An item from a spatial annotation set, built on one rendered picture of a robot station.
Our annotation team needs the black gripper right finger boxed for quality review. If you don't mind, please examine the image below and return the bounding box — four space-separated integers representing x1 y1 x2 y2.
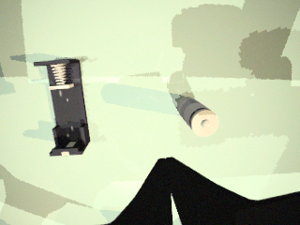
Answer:
166 157 300 225

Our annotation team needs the white cylindrical battery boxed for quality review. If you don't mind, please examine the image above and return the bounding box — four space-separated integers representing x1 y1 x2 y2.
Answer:
177 97 218 137

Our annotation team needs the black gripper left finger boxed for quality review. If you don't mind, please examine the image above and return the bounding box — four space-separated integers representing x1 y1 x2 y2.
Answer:
103 158 173 225

